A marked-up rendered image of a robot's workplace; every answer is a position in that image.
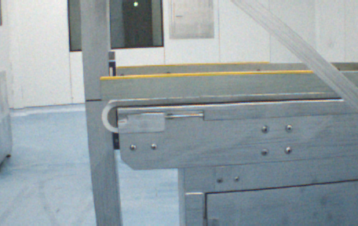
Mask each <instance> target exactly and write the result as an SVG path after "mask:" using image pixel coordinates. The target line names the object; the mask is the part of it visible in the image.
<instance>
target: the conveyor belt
mask: <svg viewBox="0 0 358 226"><path fill-rule="evenodd" d="M332 97H340V96H339V95H338V94H337V93H336V92H318V93H284V94H282V93H265V94H247V95H227V96H208V97H170V98H150V99H130V100H110V101H109V103H108V104H107V106H106V107H105V108H104V110H103V112H102V121H103V123H104V125H105V126H106V128H107V129H109V130H111V131H112V132H115V133H118V132H119V128H115V127H113V126H111V125H110V124H109V122H108V112H109V110H110V109H111V108H113V107H116V106H132V105H133V106H132V107H139V106H143V105H152V104H189V103H208V102H227V101H246V100H282V99H295V100H299V99H316V98H332Z"/></svg>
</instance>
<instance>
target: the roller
mask: <svg viewBox="0 0 358 226"><path fill-rule="evenodd" d="M132 106H133V105H132ZM132 106H116V107H113V108H111V109H110V110H109V112H108V122H109V124H110V125H111V126H113V127H115V128H118V127H119V126H118V122H119V116H118V108H120V107H132Z"/></svg>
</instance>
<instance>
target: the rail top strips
mask: <svg viewBox="0 0 358 226"><path fill-rule="evenodd" d="M269 63H270V62H226V63H205V64H162V65H140V66H118V67H116V68H121V67H164V66H185V65H207V64H269ZM285 73H296V74H304V73H314V72H313V71H237V72H215V73H195V74H173V75H132V76H111V77H100V80H103V79H124V78H164V77H185V76H206V75H246V74H259V75H266V74H285Z"/></svg>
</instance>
